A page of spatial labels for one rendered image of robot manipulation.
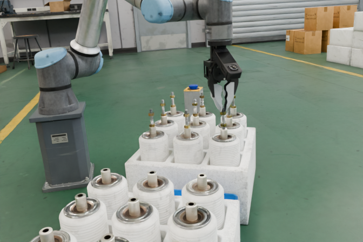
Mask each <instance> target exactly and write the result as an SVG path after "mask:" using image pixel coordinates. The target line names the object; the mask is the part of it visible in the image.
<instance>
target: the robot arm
mask: <svg viewBox="0 0 363 242"><path fill-rule="evenodd" d="M125 1H127V2H128V3H130V4H132V5H133V6H135V7H136V8H138V9H139V10H141V12H142V15H143V16H144V18H145V20H146V21H148V22H150V23H157V24H163V23H167V22H180V21H194V20H206V25H207V26H206V28H207V29H206V30H205V32H206V33H207V39H208V40H209V41H207V44H208V46H210V59H208V60H204V77H205V78H206V79H208V81H207V83H208V87H209V89H210V94H211V98H212V99H213V101H214V103H215V105H216V107H217V109H218V110H219V111H220V112H222V110H223V105H222V100H223V99H222V97H221V93H222V91H223V95H224V97H225V104H224V108H225V111H227V109H228V108H229V107H230V105H231V103H232V101H233V97H234V95H235V94H236V90H237V87H238V83H239V79H238V78H240V76H241V73H242V69H241V68H240V66H239V65H238V63H237V62H236V60H235V59H234V58H233V56H232V55H231V53H230V52H229V51H228V49H227V48H226V46H227V45H231V44H232V38H233V24H232V2H233V0H125ZM107 2H108V0H83V4H82V9H81V13H80V18H79V23H78V29H77V34H76V39H74V40H72V41H71V43H70V48H69V50H66V48H53V49H47V50H43V51H40V52H38V53H36V54H35V68H36V72H37V78H38V85H39V90H40V95H39V101H38V113H39V114H41V115H59V114H63V113H68V112H72V111H74V110H76V109H78V108H79V102H78V100H77V98H76V96H75V94H74V92H73V90H72V87H71V80H72V79H77V78H82V77H88V76H92V75H94V74H96V73H98V72H99V71H100V70H101V68H102V66H103V58H102V56H103V55H102V53H101V51H100V47H99V46H98V45H97V44H98V40H99V35H100V31H101V28H102V24H103V19H104V15H105V10H106V6H107ZM205 66H206V74H205ZM221 80H226V82H225V85H224V89H223V87H222V86H221V85H219V84H218V83H220V82H221Z"/></svg>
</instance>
